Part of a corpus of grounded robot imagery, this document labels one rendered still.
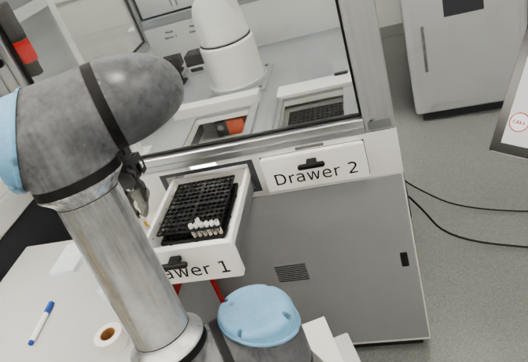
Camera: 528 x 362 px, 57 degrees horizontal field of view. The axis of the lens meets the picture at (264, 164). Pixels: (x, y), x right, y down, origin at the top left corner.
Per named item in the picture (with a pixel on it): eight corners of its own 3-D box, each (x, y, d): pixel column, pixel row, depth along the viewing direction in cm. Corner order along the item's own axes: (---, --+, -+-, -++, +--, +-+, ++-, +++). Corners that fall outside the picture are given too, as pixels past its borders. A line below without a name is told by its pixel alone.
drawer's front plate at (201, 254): (244, 276, 116) (230, 242, 110) (137, 288, 123) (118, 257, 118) (246, 270, 117) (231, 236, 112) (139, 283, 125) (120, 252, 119)
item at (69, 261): (75, 273, 146) (72, 269, 145) (51, 277, 148) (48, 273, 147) (93, 244, 156) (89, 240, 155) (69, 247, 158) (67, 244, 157)
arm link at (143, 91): (174, 20, 57) (160, 63, 104) (84, 56, 55) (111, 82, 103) (213, 111, 59) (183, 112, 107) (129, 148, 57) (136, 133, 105)
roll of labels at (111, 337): (111, 361, 113) (104, 351, 111) (95, 350, 118) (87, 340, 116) (133, 338, 117) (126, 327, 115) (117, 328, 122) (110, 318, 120)
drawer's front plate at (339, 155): (370, 176, 134) (363, 143, 128) (269, 192, 141) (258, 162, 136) (369, 172, 135) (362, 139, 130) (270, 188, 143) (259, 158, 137)
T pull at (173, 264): (188, 268, 111) (185, 264, 111) (158, 272, 113) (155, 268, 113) (191, 257, 114) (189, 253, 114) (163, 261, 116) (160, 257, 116)
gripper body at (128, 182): (148, 170, 121) (128, 129, 115) (139, 191, 114) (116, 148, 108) (122, 176, 123) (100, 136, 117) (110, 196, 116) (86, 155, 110)
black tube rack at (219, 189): (227, 244, 124) (219, 225, 121) (165, 253, 129) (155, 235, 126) (241, 191, 143) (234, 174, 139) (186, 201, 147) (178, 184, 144)
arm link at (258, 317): (325, 367, 76) (303, 309, 70) (248, 411, 74) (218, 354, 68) (295, 318, 87) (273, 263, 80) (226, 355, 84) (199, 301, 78)
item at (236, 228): (237, 266, 117) (229, 248, 114) (142, 278, 123) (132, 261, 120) (258, 171, 150) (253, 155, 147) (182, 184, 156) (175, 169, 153)
